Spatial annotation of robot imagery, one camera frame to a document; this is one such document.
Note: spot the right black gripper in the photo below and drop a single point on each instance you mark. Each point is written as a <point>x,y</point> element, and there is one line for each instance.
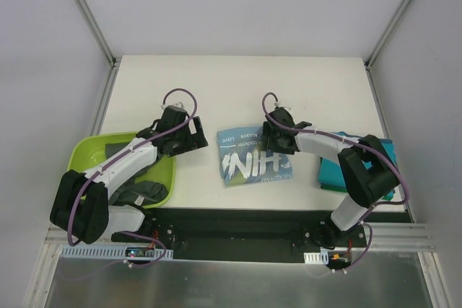
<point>272,138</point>

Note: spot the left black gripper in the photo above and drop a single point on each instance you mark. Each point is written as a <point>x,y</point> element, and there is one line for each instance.
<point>188,138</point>

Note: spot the light blue t-shirt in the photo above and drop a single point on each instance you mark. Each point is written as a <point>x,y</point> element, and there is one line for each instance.
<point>243,160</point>

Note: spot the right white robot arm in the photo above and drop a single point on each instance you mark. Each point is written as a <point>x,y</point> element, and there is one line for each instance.
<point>367,170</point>

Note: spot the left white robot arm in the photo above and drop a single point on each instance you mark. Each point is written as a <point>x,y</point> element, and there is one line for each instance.
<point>82,205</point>

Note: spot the folded teal t-shirt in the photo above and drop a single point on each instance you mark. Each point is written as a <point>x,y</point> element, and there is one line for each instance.
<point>330,172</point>

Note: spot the dark grey t-shirt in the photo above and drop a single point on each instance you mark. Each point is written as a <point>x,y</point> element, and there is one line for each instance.
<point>147,184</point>

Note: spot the green plastic basket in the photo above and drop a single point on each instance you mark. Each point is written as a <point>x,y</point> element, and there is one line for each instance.
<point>94,150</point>

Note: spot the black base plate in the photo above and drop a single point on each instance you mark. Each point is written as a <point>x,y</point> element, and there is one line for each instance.
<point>243,235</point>

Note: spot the right white cable duct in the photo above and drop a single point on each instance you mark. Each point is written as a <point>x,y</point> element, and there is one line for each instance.
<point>316,258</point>

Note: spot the white cable duct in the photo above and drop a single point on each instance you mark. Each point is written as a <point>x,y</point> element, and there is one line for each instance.
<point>316,258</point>
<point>104,252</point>

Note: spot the left white cable duct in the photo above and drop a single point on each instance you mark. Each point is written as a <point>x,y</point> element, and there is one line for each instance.
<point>104,252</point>

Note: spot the left aluminium frame post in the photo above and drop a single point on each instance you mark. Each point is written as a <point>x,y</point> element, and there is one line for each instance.
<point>95,30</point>

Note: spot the aluminium frame post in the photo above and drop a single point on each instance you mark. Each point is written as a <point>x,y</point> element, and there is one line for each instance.
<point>95,30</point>
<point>387,33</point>

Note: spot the right aluminium frame post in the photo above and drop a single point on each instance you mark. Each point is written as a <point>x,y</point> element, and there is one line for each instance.
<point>387,33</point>

